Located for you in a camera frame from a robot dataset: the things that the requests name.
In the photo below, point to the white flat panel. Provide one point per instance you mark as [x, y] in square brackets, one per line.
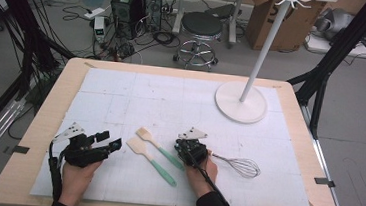
[336, 47]

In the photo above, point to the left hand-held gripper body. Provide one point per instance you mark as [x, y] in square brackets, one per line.
[81, 154]

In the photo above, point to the white power strip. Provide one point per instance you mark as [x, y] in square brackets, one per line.
[94, 13]

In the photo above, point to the black round stool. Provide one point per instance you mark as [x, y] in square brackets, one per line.
[201, 24]

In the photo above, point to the person's right hand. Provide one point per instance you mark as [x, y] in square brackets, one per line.
[202, 178]

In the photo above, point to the cardboard box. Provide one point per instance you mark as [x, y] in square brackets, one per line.
[291, 28]

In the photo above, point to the black computer tower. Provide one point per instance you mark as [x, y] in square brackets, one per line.
[125, 7]
[152, 6]

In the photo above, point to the grey bag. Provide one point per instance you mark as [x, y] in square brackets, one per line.
[333, 22]

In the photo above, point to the person's left hand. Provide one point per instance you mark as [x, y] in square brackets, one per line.
[77, 180]

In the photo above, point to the white foam mat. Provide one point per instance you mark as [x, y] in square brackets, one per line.
[171, 98]

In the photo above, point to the small device with green display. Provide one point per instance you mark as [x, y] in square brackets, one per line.
[99, 28]

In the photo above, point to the black flat pad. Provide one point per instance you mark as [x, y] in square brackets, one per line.
[220, 11]

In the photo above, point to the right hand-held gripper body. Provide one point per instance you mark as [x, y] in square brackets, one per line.
[192, 150]

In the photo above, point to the black frame stand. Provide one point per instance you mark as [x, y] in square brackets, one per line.
[339, 49]
[21, 18]

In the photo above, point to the white hook stand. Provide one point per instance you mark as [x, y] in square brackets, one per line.
[240, 108]

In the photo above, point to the black tape piece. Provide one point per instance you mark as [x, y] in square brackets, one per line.
[324, 182]
[19, 149]

